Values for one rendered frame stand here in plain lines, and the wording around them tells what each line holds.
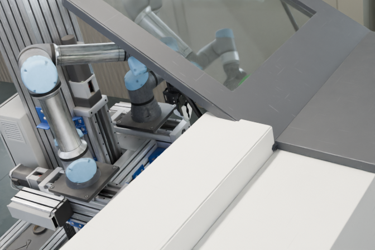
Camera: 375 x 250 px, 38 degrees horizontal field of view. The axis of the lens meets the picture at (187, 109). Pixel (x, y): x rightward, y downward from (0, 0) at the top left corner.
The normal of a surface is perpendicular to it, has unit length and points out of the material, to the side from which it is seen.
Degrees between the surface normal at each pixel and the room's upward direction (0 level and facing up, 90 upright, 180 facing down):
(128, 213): 0
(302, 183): 0
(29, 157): 90
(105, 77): 90
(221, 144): 0
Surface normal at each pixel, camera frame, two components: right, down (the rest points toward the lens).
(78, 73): 0.25, 0.47
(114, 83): -0.49, 0.54
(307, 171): -0.19, -0.84
